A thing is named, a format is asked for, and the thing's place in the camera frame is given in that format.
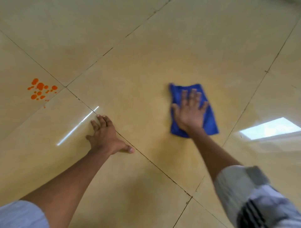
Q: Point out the person's right hand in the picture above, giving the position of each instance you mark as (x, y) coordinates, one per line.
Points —
(189, 115)

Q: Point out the person's left hand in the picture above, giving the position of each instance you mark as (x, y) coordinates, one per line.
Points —
(105, 138)

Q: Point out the person's left little finger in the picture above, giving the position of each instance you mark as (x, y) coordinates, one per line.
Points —
(89, 138)

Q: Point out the person's right thumb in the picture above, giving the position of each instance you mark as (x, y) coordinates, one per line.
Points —
(175, 109)

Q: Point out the person's right little finger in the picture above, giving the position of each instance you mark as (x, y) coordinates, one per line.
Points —
(204, 105)

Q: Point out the person's left thumb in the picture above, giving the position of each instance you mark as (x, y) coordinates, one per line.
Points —
(127, 149)

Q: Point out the person's right middle finger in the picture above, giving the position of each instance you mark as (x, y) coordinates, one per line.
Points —
(193, 96)

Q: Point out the person's left middle finger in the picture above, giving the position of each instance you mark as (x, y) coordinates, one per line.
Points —
(101, 120)

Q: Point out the blue microfibre cleaning cloth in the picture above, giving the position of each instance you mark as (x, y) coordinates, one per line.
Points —
(210, 122)

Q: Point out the person's right forearm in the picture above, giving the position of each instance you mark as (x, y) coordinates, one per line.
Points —
(211, 152)

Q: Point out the person's left forearm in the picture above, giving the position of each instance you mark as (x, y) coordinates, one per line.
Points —
(68, 183)

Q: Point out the orange liquid spill drops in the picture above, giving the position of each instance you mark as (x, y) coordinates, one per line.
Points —
(40, 86)

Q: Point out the person's right grey striped shirt sleeve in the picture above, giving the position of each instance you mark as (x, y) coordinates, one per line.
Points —
(254, 197)

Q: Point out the person's left grey shirt sleeve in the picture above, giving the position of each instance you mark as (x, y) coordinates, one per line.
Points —
(20, 216)

